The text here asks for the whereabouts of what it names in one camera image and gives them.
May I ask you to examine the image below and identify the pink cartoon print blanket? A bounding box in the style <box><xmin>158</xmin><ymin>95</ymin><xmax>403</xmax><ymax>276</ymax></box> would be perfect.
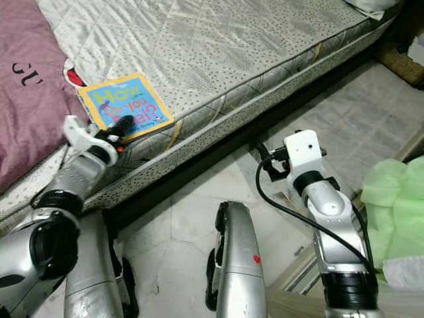
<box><xmin>0</xmin><ymin>0</ymin><xmax>87</xmax><ymax>193</ymax></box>

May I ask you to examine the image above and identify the silver left robot leg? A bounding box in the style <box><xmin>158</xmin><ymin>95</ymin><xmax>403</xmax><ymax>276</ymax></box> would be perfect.
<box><xmin>66</xmin><ymin>212</ymin><xmax>140</xmax><ymax>318</ymax></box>

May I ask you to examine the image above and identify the silver right robot leg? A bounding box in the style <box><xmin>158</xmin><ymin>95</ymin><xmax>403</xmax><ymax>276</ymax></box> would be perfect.
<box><xmin>205</xmin><ymin>201</ymin><xmax>269</xmax><ymax>318</ymax></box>

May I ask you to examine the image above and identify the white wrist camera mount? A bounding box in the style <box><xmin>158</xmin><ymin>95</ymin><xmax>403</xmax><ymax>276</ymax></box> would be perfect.
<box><xmin>63</xmin><ymin>115</ymin><xmax>117</xmax><ymax>163</ymax></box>
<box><xmin>284</xmin><ymin>130</ymin><xmax>325</xmax><ymax>176</ymax></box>

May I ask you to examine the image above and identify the brown floor mat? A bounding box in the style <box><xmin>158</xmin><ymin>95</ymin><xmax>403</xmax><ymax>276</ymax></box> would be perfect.
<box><xmin>374</xmin><ymin>40</ymin><xmax>424</xmax><ymax>83</ymax></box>

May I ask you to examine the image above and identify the white pillow with lettering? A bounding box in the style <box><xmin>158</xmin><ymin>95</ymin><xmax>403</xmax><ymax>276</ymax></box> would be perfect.
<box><xmin>344</xmin><ymin>0</ymin><xmax>401</xmax><ymax>19</ymax></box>

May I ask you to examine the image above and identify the blue yellow children's book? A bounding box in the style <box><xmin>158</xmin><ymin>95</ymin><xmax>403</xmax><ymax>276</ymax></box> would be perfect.
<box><xmin>78</xmin><ymin>73</ymin><xmax>174</xmax><ymax>142</ymax></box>

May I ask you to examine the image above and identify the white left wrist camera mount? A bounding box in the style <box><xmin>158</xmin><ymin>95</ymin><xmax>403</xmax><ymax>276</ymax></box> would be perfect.
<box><xmin>63</xmin><ymin>115</ymin><xmax>117</xmax><ymax>163</ymax></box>

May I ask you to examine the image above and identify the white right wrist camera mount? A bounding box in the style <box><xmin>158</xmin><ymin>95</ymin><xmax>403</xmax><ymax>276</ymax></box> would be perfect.
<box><xmin>284</xmin><ymin>130</ymin><xmax>325</xmax><ymax>176</ymax></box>

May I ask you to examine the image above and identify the light green plastic bag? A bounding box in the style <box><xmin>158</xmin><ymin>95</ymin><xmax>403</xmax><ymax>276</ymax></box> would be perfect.
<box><xmin>361</xmin><ymin>157</ymin><xmax>424</xmax><ymax>272</ymax></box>

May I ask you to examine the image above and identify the white quilted mattress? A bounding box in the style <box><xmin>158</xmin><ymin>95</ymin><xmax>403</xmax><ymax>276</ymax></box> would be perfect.
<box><xmin>0</xmin><ymin>0</ymin><xmax>401</xmax><ymax>233</ymax></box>

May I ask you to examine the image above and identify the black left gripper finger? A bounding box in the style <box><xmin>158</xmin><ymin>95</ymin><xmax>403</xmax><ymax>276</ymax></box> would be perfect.
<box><xmin>109</xmin><ymin>115</ymin><xmax>133</xmax><ymax>140</ymax></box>

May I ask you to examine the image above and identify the silver robot leg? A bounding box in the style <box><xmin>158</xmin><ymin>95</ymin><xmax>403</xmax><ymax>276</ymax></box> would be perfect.
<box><xmin>205</xmin><ymin>201</ymin><xmax>269</xmax><ymax>318</ymax></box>
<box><xmin>66</xmin><ymin>212</ymin><xmax>140</xmax><ymax>318</ymax></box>

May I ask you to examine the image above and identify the aluminium floor door track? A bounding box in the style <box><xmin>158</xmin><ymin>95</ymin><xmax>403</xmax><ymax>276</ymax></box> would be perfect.
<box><xmin>268</xmin><ymin>252</ymin><xmax>325</xmax><ymax>292</ymax></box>

